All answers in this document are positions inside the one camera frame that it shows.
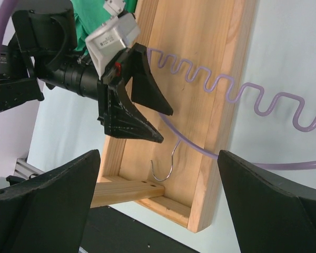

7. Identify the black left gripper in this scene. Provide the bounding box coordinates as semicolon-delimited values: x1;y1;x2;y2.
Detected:
97;43;173;143

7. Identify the wooden clothes rack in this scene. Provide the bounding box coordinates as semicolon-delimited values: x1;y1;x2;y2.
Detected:
98;1;257;233

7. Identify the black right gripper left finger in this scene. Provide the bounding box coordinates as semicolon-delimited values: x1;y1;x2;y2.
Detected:
0;150;101;252

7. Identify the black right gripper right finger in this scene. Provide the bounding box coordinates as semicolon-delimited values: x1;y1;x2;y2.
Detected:
218;150;316;252

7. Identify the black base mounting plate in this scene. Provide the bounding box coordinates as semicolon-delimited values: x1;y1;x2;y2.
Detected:
5;175;214;253

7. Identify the green tank top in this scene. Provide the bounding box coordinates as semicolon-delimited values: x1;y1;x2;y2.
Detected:
72;1;137;51

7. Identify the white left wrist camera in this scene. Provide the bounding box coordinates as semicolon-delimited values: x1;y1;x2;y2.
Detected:
85;1;141;77

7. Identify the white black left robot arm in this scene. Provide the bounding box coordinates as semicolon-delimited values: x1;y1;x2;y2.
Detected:
0;1;173;143

